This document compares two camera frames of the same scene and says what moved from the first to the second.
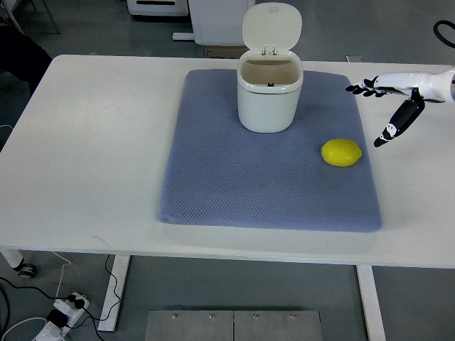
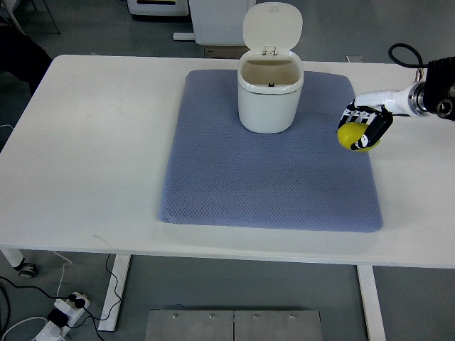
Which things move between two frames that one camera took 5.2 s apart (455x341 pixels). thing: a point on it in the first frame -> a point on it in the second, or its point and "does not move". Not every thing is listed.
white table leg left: (119, 270) does not move
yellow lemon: (340, 152) -> (349, 132)
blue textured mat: (218, 173) does not move
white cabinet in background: (220, 23) does not move
